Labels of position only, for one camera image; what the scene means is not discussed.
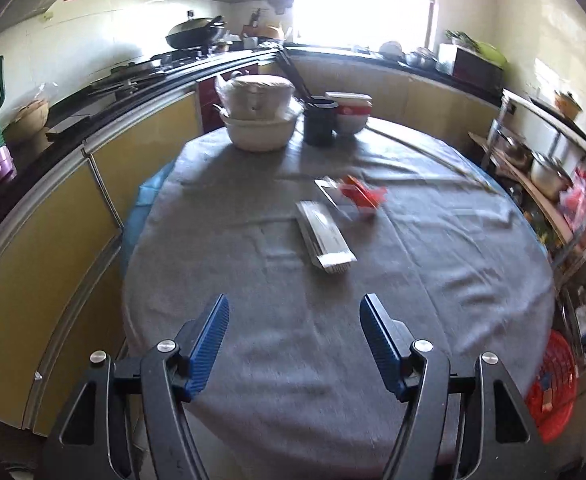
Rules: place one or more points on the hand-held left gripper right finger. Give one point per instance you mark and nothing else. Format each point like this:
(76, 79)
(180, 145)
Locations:
(383, 350)

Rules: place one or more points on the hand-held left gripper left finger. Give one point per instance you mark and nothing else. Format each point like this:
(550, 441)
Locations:
(205, 350)

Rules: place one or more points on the clear pack of white sticks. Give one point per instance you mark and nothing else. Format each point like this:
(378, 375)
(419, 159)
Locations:
(323, 235)

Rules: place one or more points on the red plastic bag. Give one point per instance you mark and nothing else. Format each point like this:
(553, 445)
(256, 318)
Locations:
(365, 196)

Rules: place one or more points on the clear plastic box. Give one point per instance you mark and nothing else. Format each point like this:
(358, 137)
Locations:
(330, 191)

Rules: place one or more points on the red plastic basket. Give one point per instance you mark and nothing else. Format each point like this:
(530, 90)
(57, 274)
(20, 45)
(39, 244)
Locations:
(555, 410)

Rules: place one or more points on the grey tablecloth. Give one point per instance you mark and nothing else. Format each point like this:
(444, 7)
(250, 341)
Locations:
(423, 270)

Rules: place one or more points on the blue table cover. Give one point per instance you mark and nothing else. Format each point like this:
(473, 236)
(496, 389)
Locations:
(145, 195)

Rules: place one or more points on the yellow base cabinets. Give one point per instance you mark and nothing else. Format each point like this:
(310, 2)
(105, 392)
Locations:
(38, 240)

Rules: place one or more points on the long wooden stick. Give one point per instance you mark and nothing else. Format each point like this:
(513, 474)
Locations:
(433, 152)

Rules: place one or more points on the curved steel rack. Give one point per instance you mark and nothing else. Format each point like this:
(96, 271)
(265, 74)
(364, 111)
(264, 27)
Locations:
(580, 280)

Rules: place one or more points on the white basin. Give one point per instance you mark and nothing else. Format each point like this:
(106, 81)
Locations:
(260, 135)

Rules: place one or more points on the wood and steel shelf unit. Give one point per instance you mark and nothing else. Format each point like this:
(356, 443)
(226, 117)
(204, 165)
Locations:
(538, 190)

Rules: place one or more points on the red and white bowl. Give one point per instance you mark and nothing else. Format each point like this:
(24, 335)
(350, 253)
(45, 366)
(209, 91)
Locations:
(351, 124)
(348, 98)

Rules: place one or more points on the black chopstick holder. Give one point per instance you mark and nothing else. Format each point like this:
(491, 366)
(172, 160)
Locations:
(319, 125)

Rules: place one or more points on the steel pot with lid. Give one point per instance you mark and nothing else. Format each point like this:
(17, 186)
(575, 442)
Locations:
(548, 177)

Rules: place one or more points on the dark pot with lid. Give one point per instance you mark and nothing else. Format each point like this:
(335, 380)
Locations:
(514, 150)

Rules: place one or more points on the pink plastic bag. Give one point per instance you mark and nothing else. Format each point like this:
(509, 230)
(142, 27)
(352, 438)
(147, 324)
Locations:
(580, 195)

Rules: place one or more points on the bagged white bowl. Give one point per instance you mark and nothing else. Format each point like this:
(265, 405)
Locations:
(255, 95)

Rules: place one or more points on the black induction cooker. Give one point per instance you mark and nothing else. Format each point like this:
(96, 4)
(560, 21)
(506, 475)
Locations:
(558, 120)

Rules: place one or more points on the steel pots by sink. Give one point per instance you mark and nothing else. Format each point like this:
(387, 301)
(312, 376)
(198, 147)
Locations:
(420, 59)

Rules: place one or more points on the dark microwave oven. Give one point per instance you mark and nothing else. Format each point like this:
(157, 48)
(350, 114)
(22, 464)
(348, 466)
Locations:
(473, 70)

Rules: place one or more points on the gas stove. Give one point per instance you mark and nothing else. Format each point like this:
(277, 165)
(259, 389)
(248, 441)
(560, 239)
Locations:
(173, 57)

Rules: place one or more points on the white bowls by sink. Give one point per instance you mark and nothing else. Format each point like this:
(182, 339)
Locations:
(390, 50)

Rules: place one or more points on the black wok with lid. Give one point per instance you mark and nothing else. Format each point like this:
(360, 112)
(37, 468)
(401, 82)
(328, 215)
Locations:
(195, 34)

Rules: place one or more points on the green plastic basin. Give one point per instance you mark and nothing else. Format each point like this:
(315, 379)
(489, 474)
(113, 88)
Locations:
(490, 52)

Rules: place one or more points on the green vegetables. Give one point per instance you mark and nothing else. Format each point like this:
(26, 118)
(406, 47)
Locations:
(460, 39)

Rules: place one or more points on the knife block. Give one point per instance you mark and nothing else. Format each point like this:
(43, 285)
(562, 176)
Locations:
(254, 25)

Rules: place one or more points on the window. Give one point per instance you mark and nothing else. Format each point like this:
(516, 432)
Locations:
(363, 0)

